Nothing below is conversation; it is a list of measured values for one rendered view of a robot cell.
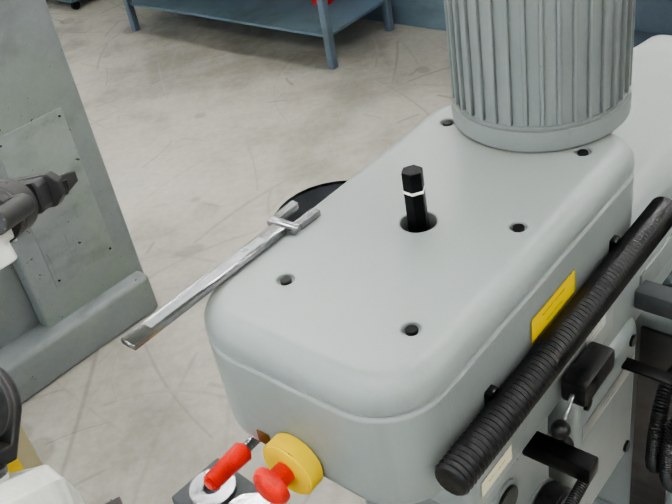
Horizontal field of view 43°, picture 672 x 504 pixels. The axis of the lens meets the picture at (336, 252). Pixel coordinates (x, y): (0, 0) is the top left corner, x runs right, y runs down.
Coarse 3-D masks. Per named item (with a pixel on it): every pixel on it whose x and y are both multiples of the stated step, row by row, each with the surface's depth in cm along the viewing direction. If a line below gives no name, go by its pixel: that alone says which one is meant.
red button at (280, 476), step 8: (280, 464) 79; (256, 472) 78; (264, 472) 77; (272, 472) 77; (280, 472) 78; (288, 472) 79; (256, 480) 78; (264, 480) 77; (272, 480) 77; (280, 480) 77; (288, 480) 78; (256, 488) 79; (264, 488) 77; (272, 488) 77; (280, 488) 77; (264, 496) 78; (272, 496) 77; (280, 496) 77; (288, 496) 78
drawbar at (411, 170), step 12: (408, 168) 83; (420, 168) 82; (408, 180) 82; (420, 180) 82; (408, 192) 83; (408, 204) 84; (420, 204) 84; (408, 216) 85; (420, 216) 84; (408, 228) 86; (420, 228) 85
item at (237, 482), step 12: (192, 480) 166; (228, 480) 163; (240, 480) 165; (180, 492) 165; (192, 492) 162; (204, 492) 162; (216, 492) 163; (228, 492) 161; (240, 492) 162; (252, 492) 162
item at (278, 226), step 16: (288, 208) 90; (272, 224) 88; (288, 224) 88; (304, 224) 88; (256, 240) 86; (272, 240) 86; (240, 256) 84; (256, 256) 85; (208, 272) 83; (224, 272) 83; (192, 288) 81; (208, 288) 81; (176, 304) 80; (192, 304) 80; (160, 320) 78; (128, 336) 77; (144, 336) 77
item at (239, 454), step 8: (248, 440) 91; (256, 440) 91; (232, 448) 90; (240, 448) 89; (248, 448) 90; (224, 456) 89; (232, 456) 89; (240, 456) 89; (248, 456) 90; (216, 464) 88; (224, 464) 88; (232, 464) 88; (240, 464) 89; (208, 472) 88; (216, 472) 87; (224, 472) 88; (232, 472) 88; (208, 480) 87; (216, 480) 87; (224, 480) 88; (208, 488) 88; (216, 488) 87
